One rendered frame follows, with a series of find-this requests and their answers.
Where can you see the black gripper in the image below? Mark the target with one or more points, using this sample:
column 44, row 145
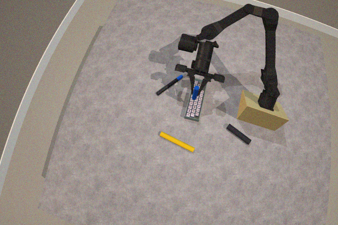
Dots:
column 202, row 63

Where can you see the black marker with blue cap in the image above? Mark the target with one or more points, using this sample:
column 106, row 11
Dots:
column 170, row 84

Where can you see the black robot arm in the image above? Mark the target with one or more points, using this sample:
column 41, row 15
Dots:
column 270, row 17

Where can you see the yellow cylinder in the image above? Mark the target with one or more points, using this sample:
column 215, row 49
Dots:
column 176, row 141

